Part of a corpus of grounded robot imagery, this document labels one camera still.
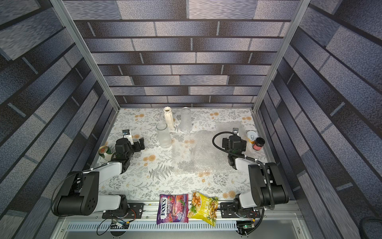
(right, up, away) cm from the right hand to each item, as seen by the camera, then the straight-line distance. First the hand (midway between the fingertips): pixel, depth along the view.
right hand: (234, 138), depth 93 cm
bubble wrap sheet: (-12, +2, -14) cm, 19 cm away
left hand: (-63, +1, -2) cm, 63 cm away
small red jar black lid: (+15, -3, -2) cm, 15 cm away
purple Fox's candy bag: (-37, -33, -21) cm, 54 cm away
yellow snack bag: (-22, -32, -22) cm, 44 cm away
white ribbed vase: (-43, +13, +4) cm, 45 cm away
